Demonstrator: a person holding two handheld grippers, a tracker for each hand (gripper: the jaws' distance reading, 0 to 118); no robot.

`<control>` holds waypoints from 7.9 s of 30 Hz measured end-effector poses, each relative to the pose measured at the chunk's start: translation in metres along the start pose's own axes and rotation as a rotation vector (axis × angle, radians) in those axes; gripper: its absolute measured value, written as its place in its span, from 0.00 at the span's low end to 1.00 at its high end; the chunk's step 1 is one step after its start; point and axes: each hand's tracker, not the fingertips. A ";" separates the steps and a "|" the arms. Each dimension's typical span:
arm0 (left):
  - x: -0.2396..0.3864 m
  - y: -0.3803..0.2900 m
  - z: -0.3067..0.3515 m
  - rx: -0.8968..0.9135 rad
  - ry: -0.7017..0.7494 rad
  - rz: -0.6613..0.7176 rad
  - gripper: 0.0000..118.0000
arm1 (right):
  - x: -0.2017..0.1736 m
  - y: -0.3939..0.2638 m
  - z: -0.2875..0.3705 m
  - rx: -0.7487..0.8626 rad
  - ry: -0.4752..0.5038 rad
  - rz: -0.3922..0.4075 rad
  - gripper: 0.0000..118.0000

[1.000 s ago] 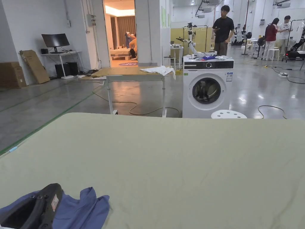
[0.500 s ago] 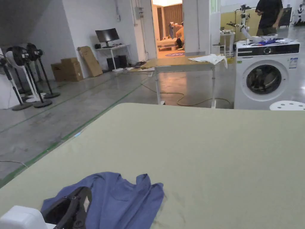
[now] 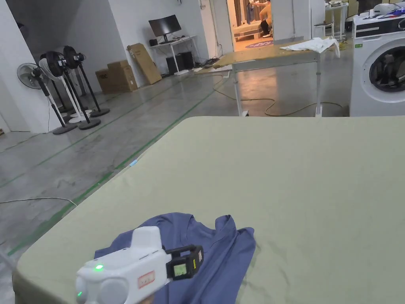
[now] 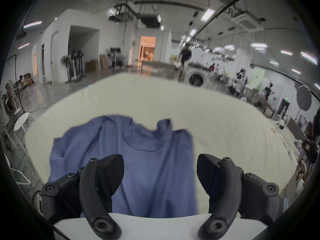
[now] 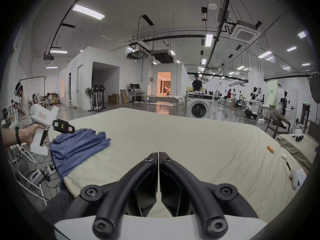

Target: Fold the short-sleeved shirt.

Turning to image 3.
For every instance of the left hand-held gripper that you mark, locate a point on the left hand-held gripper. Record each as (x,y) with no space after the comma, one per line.
(126,272)

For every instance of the blue shirt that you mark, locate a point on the blue shirt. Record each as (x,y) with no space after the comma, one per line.
(218,262)

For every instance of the person's left hand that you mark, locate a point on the person's left hand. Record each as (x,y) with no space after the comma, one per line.
(152,299)

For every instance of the bed with pale green sheet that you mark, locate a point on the bed with pale green sheet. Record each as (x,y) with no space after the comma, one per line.
(284,190)

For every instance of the flat brown cardboard carton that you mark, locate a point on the flat brown cardboard carton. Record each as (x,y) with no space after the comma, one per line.
(144,63)

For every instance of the black standing fan white base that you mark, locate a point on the black standing fan white base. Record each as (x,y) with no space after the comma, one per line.
(52,65)

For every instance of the white desk with monitor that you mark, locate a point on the white desk with monitor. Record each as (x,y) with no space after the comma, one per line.
(166,27)

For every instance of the white cloth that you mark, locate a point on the white cloth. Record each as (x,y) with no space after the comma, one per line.
(311,46)

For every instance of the white washing machine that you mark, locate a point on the white washing machine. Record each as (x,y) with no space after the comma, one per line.
(364,63)

